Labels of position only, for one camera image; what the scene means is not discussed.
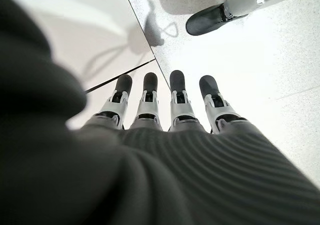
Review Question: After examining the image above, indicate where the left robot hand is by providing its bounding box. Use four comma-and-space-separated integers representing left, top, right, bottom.
0, 0, 320, 225

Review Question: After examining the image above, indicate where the glossy white cabinet front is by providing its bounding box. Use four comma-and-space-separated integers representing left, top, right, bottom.
7, 0, 171, 131

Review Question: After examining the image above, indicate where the black robot foot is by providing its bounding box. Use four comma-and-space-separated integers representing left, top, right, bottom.
185, 2, 249, 37

